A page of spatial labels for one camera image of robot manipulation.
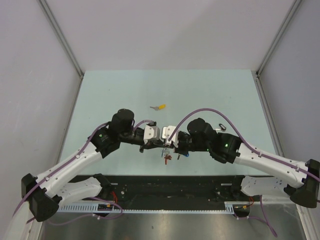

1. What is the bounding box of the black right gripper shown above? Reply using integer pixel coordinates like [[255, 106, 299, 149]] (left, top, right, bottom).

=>
[[166, 131, 210, 156]]

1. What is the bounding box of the red handled key organizer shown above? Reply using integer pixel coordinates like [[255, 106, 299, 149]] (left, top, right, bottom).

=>
[[161, 147, 172, 165]]

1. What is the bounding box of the yellow tagged key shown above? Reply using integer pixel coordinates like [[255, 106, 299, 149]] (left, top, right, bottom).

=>
[[150, 104, 166, 111]]

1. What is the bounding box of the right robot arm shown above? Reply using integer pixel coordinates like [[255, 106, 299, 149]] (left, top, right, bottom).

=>
[[161, 118, 320, 208]]

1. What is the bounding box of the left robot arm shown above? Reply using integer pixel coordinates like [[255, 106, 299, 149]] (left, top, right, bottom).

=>
[[21, 108, 166, 222]]

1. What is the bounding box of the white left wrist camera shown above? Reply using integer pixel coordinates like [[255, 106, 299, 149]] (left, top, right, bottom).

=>
[[143, 122, 160, 145]]

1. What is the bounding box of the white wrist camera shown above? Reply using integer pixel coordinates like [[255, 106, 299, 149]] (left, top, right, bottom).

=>
[[161, 125, 179, 148], [143, 122, 160, 145]]

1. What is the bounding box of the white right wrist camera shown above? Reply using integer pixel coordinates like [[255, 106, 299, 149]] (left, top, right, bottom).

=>
[[161, 125, 179, 148]]

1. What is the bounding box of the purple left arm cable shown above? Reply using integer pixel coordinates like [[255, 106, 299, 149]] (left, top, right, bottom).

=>
[[11, 119, 156, 223]]

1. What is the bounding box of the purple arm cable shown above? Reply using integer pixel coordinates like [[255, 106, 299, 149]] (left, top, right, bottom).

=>
[[168, 107, 320, 182], [11, 119, 156, 223]]

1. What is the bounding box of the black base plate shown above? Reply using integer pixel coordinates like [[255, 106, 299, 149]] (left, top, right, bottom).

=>
[[69, 174, 261, 205]]

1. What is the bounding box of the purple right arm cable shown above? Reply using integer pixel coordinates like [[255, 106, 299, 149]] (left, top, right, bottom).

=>
[[168, 107, 320, 182]]

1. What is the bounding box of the grey slotted cable duct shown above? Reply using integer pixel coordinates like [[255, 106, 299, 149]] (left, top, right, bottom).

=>
[[56, 201, 251, 216]]

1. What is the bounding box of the left aluminium frame post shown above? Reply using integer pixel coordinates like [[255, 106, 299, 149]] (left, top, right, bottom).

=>
[[36, 0, 84, 80]]

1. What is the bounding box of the aluminium frame post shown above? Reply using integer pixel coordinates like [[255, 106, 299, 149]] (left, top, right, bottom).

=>
[[36, 0, 84, 80], [255, 0, 304, 77]]

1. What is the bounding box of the right aluminium frame post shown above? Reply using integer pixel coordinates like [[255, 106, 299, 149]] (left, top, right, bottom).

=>
[[255, 0, 304, 77]]

